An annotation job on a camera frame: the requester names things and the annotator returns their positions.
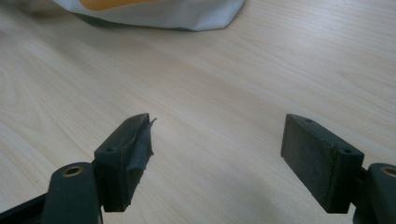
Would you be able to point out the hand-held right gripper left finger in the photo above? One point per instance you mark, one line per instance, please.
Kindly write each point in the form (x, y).
(120, 168)

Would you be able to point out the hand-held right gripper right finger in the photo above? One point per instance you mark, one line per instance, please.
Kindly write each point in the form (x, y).
(317, 161)

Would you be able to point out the white cloth with orange print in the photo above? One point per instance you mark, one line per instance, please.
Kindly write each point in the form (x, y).
(162, 14)

